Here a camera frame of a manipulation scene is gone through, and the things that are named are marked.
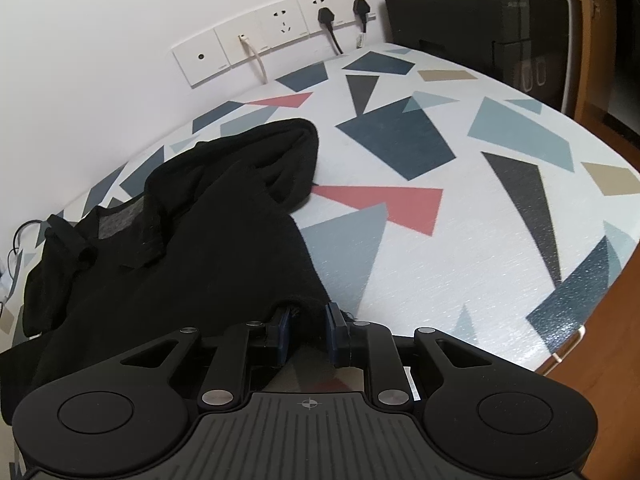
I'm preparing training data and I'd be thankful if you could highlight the black garment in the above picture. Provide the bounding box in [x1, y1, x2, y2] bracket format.
[1, 118, 329, 420]

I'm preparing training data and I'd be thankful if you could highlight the geometric patterned tablecloth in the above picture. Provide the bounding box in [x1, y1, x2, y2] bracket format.
[1, 44, 639, 369]

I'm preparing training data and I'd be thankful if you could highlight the black power plug left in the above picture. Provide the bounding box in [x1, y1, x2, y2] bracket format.
[318, 6, 344, 55]

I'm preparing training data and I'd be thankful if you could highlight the black power plug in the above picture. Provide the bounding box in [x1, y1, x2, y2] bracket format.
[318, 6, 344, 55]
[352, 0, 371, 35]

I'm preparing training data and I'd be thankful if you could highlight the black power plug right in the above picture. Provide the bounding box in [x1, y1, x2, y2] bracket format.
[352, 0, 371, 35]

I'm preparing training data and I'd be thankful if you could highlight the black storage box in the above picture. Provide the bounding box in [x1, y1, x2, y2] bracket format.
[385, 0, 570, 110]

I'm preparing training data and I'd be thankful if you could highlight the wooden door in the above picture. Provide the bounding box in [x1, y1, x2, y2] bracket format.
[574, 0, 639, 143]

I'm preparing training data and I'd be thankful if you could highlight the white network cable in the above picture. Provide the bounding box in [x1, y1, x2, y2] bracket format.
[237, 32, 270, 85]

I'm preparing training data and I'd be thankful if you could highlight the white wall socket panel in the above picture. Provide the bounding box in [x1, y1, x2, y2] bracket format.
[171, 0, 358, 88]

